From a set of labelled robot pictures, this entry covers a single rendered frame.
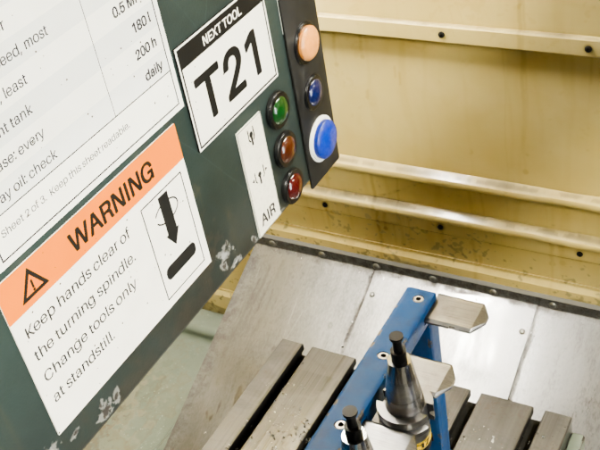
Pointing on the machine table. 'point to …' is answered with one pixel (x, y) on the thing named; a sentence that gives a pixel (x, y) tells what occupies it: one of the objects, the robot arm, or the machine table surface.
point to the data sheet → (74, 104)
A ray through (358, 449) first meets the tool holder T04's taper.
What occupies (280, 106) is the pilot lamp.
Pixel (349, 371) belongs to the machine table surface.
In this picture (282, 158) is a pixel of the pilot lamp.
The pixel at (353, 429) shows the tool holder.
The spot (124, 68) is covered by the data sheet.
